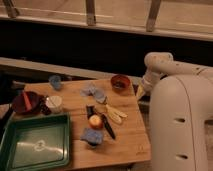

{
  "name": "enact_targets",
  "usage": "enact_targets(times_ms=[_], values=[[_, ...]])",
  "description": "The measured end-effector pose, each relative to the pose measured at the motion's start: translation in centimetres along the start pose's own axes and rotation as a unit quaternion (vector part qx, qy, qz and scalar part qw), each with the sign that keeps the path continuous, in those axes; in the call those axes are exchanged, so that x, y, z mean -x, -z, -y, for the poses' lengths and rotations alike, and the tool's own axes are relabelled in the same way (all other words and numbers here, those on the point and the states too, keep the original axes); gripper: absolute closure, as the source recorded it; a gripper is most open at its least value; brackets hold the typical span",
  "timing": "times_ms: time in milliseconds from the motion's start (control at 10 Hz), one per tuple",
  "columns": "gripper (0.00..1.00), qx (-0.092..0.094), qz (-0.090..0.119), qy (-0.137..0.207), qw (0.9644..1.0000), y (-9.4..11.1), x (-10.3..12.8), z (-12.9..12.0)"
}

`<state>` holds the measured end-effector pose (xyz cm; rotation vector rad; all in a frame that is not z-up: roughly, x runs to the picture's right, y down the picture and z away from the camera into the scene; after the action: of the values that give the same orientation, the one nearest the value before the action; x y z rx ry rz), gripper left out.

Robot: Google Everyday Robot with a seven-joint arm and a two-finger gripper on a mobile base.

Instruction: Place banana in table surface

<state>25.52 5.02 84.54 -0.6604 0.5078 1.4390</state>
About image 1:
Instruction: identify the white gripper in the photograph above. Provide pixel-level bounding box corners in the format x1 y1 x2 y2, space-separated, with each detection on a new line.
136 76 155 100

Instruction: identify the yellow banana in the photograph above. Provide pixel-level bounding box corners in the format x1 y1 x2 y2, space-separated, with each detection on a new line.
106 104 127 124

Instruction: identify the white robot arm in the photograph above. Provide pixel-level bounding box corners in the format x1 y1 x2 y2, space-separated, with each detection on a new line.
138 52 213 171

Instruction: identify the brown wooden bowl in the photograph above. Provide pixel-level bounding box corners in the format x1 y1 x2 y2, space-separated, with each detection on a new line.
110 74 130 91

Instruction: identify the crumpled light blue cloth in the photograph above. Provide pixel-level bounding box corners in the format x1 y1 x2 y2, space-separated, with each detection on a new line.
80 83 106 104

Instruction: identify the small black object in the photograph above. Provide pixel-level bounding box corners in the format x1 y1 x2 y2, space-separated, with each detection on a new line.
86 106 94 119

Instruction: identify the red yellow apple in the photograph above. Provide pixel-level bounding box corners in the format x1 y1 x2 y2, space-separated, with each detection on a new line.
88 115 103 129

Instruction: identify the blue sponge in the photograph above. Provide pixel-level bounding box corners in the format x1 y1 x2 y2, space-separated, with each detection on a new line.
80 128 103 146

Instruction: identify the small blue cup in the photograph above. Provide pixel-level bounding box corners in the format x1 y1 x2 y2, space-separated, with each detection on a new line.
49 75 62 90

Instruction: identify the white cup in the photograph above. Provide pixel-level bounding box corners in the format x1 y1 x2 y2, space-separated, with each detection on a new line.
45 96 62 113

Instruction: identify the dark red bowl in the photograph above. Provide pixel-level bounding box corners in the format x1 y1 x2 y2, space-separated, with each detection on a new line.
12 91 40 114

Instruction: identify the green plastic tray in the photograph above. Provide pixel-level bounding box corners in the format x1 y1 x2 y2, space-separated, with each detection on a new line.
0 114 70 171

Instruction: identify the black handled knife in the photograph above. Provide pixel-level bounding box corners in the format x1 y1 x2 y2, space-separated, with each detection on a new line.
101 114 116 140

